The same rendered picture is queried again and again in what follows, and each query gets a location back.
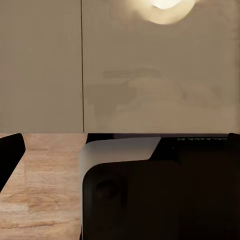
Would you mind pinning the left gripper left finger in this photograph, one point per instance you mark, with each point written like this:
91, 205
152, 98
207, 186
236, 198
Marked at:
12, 148

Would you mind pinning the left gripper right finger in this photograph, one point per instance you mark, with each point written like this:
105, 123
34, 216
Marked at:
232, 148

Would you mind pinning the coffee table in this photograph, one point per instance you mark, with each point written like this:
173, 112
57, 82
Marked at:
120, 66

